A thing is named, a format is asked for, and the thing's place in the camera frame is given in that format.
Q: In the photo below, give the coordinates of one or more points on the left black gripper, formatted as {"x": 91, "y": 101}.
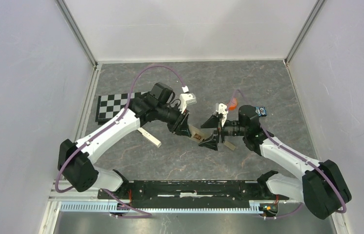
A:
{"x": 180, "y": 126}

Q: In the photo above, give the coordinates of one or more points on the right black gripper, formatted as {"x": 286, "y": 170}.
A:
{"x": 212, "y": 142}

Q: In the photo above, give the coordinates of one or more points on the beige remote control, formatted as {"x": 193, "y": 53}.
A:
{"x": 197, "y": 135}

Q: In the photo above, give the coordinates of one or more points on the beige battery cover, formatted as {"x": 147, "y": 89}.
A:
{"x": 229, "y": 145}

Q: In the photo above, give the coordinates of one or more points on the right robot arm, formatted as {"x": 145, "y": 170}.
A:
{"x": 319, "y": 185}

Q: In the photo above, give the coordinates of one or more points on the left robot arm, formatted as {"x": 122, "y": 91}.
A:
{"x": 77, "y": 159}

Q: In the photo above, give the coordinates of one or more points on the white rectangular block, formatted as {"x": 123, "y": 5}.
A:
{"x": 149, "y": 137}

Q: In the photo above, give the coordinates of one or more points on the orange semicircular piece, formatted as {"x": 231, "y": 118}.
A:
{"x": 232, "y": 104}

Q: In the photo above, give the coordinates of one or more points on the blue owl toy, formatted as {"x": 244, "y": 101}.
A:
{"x": 261, "y": 111}

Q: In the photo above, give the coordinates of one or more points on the black white checkerboard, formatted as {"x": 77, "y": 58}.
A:
{"x": 109, "y": 106}

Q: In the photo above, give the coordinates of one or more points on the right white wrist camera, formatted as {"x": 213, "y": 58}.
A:
{"x": 221, "y": 112}

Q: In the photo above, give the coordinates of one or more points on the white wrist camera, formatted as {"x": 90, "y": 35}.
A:
{"x": 186, "y": 99}
{"x": 221, "y": 112}

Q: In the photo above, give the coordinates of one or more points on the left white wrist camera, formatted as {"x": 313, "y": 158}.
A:
{"x": 186, "y": 99}

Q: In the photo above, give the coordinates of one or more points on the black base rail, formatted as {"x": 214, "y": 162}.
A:
{"x": 195, "y": 194}

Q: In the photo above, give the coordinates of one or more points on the white slotted cable duct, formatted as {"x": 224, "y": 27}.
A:
{"x": 115, "y": 207}

